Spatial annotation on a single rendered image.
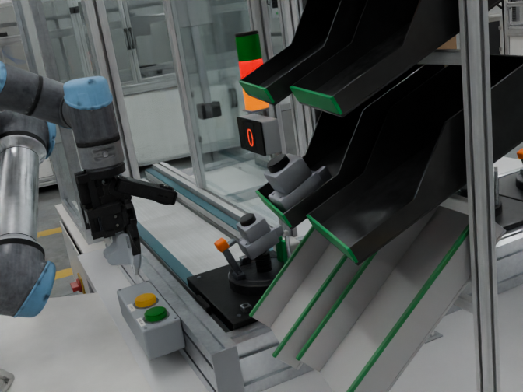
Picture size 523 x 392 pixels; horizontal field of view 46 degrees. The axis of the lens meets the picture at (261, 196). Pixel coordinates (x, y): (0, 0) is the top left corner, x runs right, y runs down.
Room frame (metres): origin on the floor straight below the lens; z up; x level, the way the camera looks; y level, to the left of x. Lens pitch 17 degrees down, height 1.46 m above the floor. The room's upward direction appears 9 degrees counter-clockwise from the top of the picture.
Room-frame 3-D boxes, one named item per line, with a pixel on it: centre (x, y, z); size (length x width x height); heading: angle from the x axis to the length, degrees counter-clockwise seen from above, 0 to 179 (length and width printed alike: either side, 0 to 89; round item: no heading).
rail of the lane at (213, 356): (1.27, 0.26, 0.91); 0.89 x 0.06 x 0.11; 23
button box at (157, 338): (1.07, 0.25, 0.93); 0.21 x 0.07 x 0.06; 23
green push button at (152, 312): (1.01, 0.22, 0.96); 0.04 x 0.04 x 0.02
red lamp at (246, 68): (1.30, -0.02, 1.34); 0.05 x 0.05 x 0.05
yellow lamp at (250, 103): (1.30, -0.02, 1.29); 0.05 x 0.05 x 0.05
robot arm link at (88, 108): (1.07, 0.27, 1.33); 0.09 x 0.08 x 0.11; 30
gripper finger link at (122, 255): (1.05, 0.26, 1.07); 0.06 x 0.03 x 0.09; 113
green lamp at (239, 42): (1.30, -0.02, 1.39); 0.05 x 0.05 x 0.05
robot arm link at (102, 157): (1.06, 0.26, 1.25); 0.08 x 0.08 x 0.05
